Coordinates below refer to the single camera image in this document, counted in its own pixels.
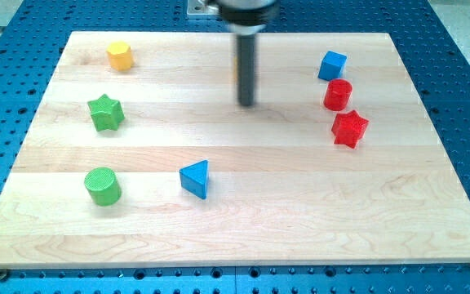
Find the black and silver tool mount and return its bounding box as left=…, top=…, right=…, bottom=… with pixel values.
left=216, top=0, right=280, bottom=34

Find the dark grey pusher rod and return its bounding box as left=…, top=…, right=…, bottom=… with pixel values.
left=236, top=34, right=255, bottom=107

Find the blue cube block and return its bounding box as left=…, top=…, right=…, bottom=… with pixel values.
left=317, top=51, right=347, bottom=81

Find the yellow hexagon block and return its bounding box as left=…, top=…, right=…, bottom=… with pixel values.
left=106, top=41, right=134, bottom=71

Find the red cylinder block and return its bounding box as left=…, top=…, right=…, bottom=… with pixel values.
left=323, top=78, right=353, bottom=111

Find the red star block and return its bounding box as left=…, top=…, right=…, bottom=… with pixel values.
left=331, top=110, right=369, bottom=149

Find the blue triangle block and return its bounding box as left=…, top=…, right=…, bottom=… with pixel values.
left=179, top=160, right=209, bottom=199

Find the green star block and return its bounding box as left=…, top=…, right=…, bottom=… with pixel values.
left=87, top=94, right=125, bottom=131

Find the light wooden board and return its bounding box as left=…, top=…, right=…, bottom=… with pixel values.
left=0, top=32, right=470, bottom=269

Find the green cylinder block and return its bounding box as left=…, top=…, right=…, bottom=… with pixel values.
left=84, top=167, right=122, bottom=206

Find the silver metal bracket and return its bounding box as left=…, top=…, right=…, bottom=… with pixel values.
left=186, top=0, right=219, bottom=19

